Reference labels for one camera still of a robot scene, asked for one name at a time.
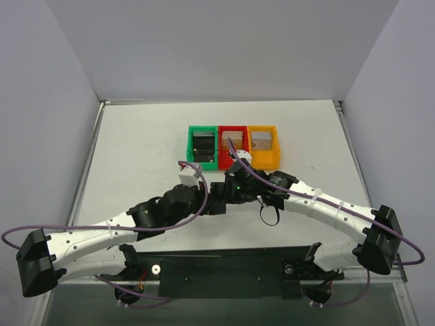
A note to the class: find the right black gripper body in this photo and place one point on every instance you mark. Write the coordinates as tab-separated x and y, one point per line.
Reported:
236	168

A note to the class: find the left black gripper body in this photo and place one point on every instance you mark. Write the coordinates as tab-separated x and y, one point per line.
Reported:
217	195

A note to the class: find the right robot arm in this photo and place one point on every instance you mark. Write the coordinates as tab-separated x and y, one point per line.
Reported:
374	235

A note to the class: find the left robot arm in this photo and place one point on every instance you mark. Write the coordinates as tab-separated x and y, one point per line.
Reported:
43	258

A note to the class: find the beige cards stack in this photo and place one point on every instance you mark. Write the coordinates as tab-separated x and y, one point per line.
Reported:
236	137

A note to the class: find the grey cards stack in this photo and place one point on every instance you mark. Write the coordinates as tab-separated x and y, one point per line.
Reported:
261	140

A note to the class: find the black card holders stack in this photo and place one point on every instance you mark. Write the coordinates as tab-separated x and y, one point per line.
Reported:
203	146

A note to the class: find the green plastic bin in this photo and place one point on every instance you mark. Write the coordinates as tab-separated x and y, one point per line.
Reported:
210	166

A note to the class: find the yellow plastic bin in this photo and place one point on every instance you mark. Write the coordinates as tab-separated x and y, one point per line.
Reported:
266	160

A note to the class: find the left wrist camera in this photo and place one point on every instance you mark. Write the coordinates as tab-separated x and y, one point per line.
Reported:
189	174

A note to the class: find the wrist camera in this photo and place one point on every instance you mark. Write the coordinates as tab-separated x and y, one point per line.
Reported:
189	174
244	155

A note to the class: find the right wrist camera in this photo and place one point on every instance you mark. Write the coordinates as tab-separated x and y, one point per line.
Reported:
244	155

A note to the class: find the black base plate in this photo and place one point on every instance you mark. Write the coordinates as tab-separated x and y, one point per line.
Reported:
227	273

